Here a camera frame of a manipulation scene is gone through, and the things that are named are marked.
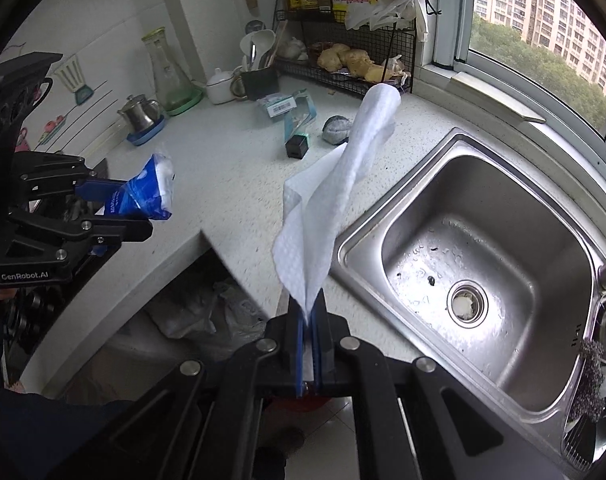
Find white plastic bag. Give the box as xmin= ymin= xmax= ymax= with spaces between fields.
xmin=145 ymin=280 xmax=271 ymax=351

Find blue and white box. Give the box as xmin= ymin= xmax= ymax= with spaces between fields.
xmin=257 ymin=94 xmax=296 ymax=120

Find teal edged clear package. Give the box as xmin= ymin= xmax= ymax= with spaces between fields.
xmin=283 ymin=89 xmax=318 ymax=148

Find glass carafe green lid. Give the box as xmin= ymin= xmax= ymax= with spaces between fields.
xmin=142 ymin=27 xmax=194 ymax=111

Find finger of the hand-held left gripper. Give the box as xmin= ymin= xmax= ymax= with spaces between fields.
xmin=8 ymin=207 xmax=155 ymax=262
xmin=12 ymin=152 xmax=131 ymax=207

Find person's left forearm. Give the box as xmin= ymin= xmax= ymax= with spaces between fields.
xmin=0 ymin=310 xmax=128 ymax=480

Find black steel wool scrubber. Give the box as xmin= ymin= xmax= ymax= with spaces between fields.
xmin=568 ymin=337 xmax=606 ymax=423

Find trash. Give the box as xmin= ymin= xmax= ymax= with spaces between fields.
xmin=273 ymin=84 xmax=403 ymax=318

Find blue saucer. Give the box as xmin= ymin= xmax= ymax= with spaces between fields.
xmin=127 ymin=115 xmax=166 ymax=147

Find metal wire basket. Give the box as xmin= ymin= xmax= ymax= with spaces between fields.
xmin=560 ymin=395 xmax=606 ymax=471

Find green tray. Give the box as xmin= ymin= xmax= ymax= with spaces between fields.
xmin=163 ymin=87 xmax=204 ymax=117

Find blue and white packet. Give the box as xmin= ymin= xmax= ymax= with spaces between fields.
xmin=103 ymin=154 xmax=177 ymax=221

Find white ceramic jar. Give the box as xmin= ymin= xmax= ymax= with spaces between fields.
xmin=205 ymin=67 xmax=235 ymax=106

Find white woven sack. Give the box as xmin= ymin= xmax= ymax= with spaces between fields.
xmin=58 ymin=335 xmax=234 ymax=406

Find stainless steel teapot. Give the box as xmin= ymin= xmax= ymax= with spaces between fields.
xmin=118 ymin=94 xmax=163 ymax=132

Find stainless steel sink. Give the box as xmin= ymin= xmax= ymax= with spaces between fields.
xmin=330 ymin=127 xmax=606 ymax=478

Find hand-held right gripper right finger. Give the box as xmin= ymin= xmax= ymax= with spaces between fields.
xmin=309 ymin=287 xmax=505 ymax=480

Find garlic bulb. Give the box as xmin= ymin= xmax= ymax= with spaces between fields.
xmin=278 ymin=37 xmax=309 ymax=60

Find black wire rack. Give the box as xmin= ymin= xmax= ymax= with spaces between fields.
xmin=273 ymin=7 xmax=416 ymax=96

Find sink drain strainer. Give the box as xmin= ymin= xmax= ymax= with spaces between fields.
xmin=447 ymin=282 xmax=489 ymax=323

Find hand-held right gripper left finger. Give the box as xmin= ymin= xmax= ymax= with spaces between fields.
xmin=108 ymin=290 xmax=309 ymax=480

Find bunch of white plastic bags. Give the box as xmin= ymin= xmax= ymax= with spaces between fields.
xmin=345 ymin=0 xmax=429 ymax=43

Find window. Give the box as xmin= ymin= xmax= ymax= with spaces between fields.
xmin=433 ymin=0 xmax=606 ymax=143

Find small black box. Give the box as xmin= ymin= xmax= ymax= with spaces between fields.
xmin=285 ymin=132 xmax=310 ymax=161

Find black utensil holder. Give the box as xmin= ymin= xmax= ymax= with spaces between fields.
xmin=240 ymin=65 xmax=280 ymax=102

